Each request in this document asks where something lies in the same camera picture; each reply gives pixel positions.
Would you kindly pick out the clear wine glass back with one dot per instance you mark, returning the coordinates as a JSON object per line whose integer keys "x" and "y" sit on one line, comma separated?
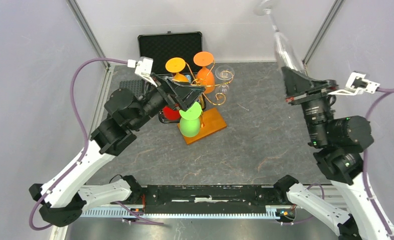
{"x": 224, "y": 74}

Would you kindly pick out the gold wire glass rack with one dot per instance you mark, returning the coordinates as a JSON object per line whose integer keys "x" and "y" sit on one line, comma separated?
{"x": 213, "y": 98}

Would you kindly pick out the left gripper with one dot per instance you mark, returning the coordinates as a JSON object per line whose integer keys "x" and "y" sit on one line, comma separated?
{"x": 182, "y": 95}

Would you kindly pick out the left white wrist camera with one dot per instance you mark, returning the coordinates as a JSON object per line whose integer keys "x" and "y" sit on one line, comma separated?
{"x": 143, "y": 69}

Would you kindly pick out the clear wine glass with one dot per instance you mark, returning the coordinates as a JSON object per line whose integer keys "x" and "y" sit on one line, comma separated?
{"x": 224, "y": 74}
{"x": 283, "y": 49}

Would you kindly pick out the orange wine glass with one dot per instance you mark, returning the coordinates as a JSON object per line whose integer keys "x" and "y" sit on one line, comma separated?
{"x": 205, "y": 76}

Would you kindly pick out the yellow wine glass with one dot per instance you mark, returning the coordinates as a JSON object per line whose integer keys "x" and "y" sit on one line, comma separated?
{"x": 175, "y": 65}

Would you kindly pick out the black poker chip case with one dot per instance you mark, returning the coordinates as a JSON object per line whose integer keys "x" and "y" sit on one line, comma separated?
{"x": 162, "y": 47}

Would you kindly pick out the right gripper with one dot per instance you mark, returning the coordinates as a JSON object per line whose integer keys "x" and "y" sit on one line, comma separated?
{"x": 302, "y": 87}

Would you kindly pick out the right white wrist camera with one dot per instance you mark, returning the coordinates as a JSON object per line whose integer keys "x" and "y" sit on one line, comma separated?
{"x": 356, "y": 84}

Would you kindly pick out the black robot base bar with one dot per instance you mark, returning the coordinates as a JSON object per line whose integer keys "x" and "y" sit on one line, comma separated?
{"x": 204, "y": 199}

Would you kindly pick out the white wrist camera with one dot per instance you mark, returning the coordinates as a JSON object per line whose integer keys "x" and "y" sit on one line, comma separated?
{"x": 356, "y": 84}
{"x": 143, "y": 69}

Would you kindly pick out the clear wine glass front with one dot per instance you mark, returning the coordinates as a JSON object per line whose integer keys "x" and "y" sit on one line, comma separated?
{"x": 283, "y": 49}

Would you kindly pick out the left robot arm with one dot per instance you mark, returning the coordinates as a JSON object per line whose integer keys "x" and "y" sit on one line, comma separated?
{"x": 65, "y": 197}

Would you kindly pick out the green wine glass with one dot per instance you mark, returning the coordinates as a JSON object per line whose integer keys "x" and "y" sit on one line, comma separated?
{"x": 189, "y": 124}

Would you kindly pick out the white slotted cable duct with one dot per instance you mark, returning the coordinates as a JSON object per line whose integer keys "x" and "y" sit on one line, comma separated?
{"x": 118, "y": 212}

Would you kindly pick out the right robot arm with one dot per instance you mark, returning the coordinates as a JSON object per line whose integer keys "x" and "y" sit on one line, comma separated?
{"x": 339, "y": 143}

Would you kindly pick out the orange wooden rack base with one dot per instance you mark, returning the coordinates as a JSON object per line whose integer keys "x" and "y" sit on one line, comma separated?
{"x": 212, "y": 122}

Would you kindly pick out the red wine glass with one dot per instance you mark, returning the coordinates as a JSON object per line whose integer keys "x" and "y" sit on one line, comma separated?
{"x": 171, "y": 114}

